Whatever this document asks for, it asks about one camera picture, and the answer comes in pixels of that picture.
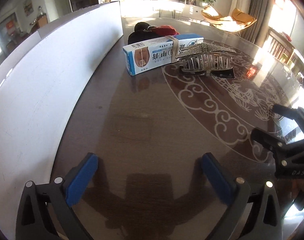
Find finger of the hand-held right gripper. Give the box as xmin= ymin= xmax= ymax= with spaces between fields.
xmin=251 ymin=127 xmax=304 ymax=167
xmin=272 ymin=104 xmax=304 ymax=140

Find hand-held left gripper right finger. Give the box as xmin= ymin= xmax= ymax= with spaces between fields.
xmin=201 ymin=152 xmax=290 ymax=240

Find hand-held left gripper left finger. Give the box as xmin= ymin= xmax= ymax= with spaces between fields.
xmin=15 ymin=152 xmax=99 ymax=240

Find long white cardboard box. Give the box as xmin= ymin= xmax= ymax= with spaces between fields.
xmin=0 ymin=0 xmax=124 ymax=230

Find brown patterned glass desktop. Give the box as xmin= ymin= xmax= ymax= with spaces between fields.
xmin=29 ymin=16 xmax=304 ymax=240

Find brown slatted wooden chair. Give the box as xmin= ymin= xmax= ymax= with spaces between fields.
xmin=267 ymin=27 xmax=296 ymax=63

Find black bow hair clip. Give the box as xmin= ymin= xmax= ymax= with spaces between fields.
xmin=178 ymin=66 xmax=235 ymax=80

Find rhinestone claw hair clip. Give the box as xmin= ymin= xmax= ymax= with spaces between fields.
xmin=176 ymin=43 xmax=237 ymax=73

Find grey curtain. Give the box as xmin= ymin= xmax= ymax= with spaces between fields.
xmin=247 ymin=0 xmax=276 ymax=44

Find blue and white medicine box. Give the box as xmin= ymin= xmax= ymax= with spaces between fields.
xmin=123 ymin=33 xmax=205 ymax=76

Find white television cabinet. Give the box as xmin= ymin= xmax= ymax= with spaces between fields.
xmin=152 ymin=0 xmax=207 ymax=18

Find red plastic bag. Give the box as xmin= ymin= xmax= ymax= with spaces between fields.
xmin=150 ymin=25 xmax=180 ymax=37

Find black cloth hat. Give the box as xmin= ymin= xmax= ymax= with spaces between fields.
xmin=127 ymin=22 xmax=155 ymax=44

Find framed wall painting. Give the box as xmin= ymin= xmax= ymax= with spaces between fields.
xmin=23 ymin=0 xmax=33 ymax=15

